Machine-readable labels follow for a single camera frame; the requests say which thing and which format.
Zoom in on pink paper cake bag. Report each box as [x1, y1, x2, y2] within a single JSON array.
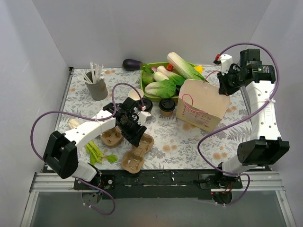
[[176, 79, 230, 132]]

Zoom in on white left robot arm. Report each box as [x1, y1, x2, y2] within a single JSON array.
[[43, 97, 150, 189]]

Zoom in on black plastic cup lid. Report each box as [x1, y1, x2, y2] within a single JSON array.
[[159, 98, 176, 112]]

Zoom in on grey straw holder cup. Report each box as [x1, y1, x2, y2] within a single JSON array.
[[85, 77, 108, 101]]

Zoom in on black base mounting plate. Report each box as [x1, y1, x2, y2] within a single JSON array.
[[73, 169, 243, 201]]

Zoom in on bok choy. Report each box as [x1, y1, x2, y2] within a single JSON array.
[[153, 66, 186, 86], [144, 79, 176, 98]]

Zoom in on bok choy middle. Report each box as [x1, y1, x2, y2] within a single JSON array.
[[153, 66, 186, 86]]

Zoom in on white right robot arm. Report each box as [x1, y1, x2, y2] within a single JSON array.
[[214, 49, 290, 188]]

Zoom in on green celery stalks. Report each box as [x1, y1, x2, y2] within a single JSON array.
[[85, 141, 118, 166]]

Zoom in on napa cabbage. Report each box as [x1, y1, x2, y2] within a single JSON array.
[[167, 52, 205, 80]]

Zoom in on red pepper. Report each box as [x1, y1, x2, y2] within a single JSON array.
[[166, 64, 173, 71]]

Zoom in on aluminium frame rail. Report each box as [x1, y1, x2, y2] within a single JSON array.
[[29, 171, 285, 192]]

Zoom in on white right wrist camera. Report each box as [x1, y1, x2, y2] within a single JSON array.
[[213, 54, 233, 75]]

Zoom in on purple eggplant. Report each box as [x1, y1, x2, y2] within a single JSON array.
[[122, 59, 143, 71]]

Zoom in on bok choy front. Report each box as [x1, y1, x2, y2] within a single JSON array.
[[144, 79, 176, 98]]

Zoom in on green plastic vegetable tray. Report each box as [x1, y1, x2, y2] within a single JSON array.
[[141, 62, 181, 102]]

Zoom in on brown cardboard cup carrier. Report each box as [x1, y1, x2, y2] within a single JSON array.
[[100, 126, 124, 148]]

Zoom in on yellow vegetable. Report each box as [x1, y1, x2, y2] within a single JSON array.
[[194, 66, 203, 74]]

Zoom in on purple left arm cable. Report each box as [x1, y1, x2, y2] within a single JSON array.
[[30, 82, 146, 216]]

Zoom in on floral table mat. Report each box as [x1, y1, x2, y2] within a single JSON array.
[[56, 68, 251, 169]]

